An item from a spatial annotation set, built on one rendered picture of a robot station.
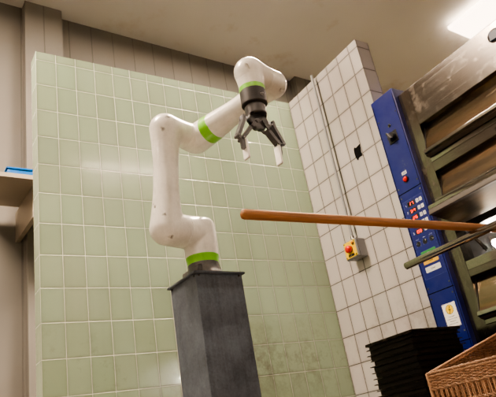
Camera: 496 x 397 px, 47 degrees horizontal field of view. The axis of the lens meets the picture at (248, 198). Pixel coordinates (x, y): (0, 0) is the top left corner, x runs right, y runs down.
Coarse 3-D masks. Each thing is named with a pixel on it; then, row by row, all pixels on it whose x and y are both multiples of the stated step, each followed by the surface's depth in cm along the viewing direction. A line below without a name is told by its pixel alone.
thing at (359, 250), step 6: (354, 240) 300; (360, 240) 302; (354, 246) 299; (360, 246) 300; (354, 252) 299; (360, 252) 298; (366, 252) 300; (348, 258) 303; (354, 258) 302; (360, 258) 303
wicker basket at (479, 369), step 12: (492, 336) 229; (480, 348) 223; (492, 348) 226; (456, 360) 213; (468, 360) 217; (480, 360) 185; (492, 360) 181; (432, 372) 201; (444, 372) 196; (456, 372) 192; (468, 372) 188; (480, 372) 184; (492, 372) 181; (432, 384) 202; (444, 384) 196; (456, 384) 192; (480, 384) 214; (492, 384) 217; (432, 396) 200; (444, 396) 196; (456, 396) 206; (468, 396) 188; (480, 396) 184; (492, 396) 180
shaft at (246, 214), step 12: (240, 216) 158; (252, 216) 157; (264, 216) 159; (276, 216) 161; (288, 216) 163; (300, 216) 166; (312, 216) 168; (324, 216) 171; (336, 216) 173; (348, 216) 176; (360, 216) 179; (432, 228) 196; (444, 228) 199; (456, 228) 202; (468, 228) 205
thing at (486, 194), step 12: (492, 180) 225; (468, 192) 234; (480, 192) 233; (492, 192) 233; (444, 204) 244; (456, 204) 241; (468, 204) 242; (480, 204) 242; (492, 204) 242; (444, 216) 251; (456, 216) 251; (468, 216) 252
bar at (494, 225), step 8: (488, 224) 199; (472, 232) 204; (480, 232) 202; (488, 232) 201; (456, 240) 210; (464, 240) 207; (440, 248) 216; (448, 248) 213; (424, 256) 222; (432, 256) 219; (408, 264) 229; (416, 264) 226
